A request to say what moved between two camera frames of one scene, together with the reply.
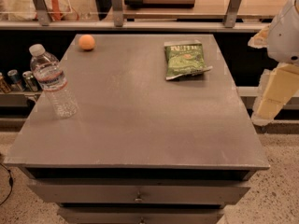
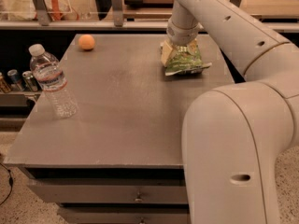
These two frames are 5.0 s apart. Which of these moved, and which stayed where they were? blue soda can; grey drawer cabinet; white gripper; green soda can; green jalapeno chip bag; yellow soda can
Moved: white gripper; green jalapeno chip bag
Stayed: yellow soda can; green soda can; blue soda can; grey drawer cabinet
